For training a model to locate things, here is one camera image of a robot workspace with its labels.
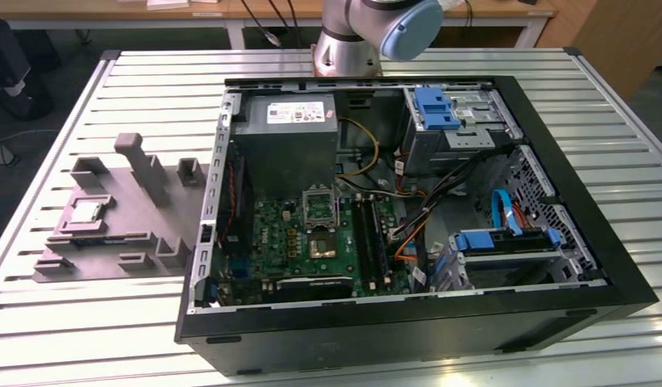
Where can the CPU with silver top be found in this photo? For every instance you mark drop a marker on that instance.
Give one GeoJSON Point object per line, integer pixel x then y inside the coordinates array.
{"type": "Point", "coordinates": [88, 212]}

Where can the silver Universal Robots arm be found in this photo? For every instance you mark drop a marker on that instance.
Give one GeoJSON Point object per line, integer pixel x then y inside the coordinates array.
{"type": "Point", "coordinates": [344, 52]}

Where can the CPU socket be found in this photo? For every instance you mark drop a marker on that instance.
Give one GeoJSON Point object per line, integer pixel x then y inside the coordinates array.
{"type": "Point", "coordinates": [323, 246]}

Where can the wooden desk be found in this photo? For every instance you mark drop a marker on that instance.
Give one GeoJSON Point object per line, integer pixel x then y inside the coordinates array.
{"type": "Point", "coordinates": [94, 14]}

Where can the small pale box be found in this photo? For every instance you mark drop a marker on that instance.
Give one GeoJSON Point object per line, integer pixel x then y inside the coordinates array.
{"type": "Point", "coordinates": [166, 5]}

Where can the grey parts rack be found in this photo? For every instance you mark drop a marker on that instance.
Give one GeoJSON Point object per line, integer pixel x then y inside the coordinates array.
{"type": "Point", "coordinates": [137, 225]}

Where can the RAM stick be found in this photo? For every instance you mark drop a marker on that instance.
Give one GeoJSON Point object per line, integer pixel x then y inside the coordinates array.
{"type": "Point", "coordinates": [97, 242]}

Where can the grey power supply unit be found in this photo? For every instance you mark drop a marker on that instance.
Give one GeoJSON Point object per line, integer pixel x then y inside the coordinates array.
{"type": "Point", "coordinates": [288, 153]}

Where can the green motherboard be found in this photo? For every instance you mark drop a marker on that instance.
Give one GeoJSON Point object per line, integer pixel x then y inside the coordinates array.
{"type": "Point", "coordinates": [277, 242]}

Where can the blue VGA port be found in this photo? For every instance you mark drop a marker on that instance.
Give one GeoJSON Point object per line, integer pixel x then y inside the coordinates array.
{"type": "Point", "coordinates": [213, 293]}

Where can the thin metal locking lever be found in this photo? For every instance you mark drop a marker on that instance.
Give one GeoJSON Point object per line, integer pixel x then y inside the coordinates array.
{"type": "Point", "coordinates": [337, 213]}

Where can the blue plastic drive carrier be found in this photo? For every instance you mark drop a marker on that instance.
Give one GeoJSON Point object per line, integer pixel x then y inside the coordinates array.
{"type": "Point", "coordinates": [433, 105]}

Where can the black graphics card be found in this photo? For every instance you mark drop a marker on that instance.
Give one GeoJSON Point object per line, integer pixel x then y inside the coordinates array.
{"type": "Point", "coordinates": [315, 287]}

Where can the black RAM slot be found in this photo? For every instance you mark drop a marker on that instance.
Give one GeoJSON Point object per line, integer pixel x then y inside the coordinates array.
{"type": "Point", "coordinates": [364, 242]}
{"type": "Point", "coordinates": [380, 242]}

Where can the metal drive cage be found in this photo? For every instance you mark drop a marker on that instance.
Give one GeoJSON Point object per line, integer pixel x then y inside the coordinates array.
{"type": "Point", "coordinates": [471, 141]}

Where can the black PC case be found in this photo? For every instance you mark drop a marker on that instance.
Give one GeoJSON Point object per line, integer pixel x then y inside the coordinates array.
{"type": "Point", "coordinates": [364, 338]}

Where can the hard disk in blue carrier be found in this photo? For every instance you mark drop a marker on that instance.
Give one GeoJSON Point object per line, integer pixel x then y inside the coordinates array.
{"type": "Point", "coordinates": [476, 241]}

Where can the metal disk bay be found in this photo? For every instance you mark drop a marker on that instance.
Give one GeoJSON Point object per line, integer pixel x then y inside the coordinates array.
{"type": "Point", "coordinates": [513, 256]}

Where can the wooden cabinet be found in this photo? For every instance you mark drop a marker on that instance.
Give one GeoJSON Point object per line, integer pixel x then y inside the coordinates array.
{"type": "Point", "coordinates": [621, 40]}

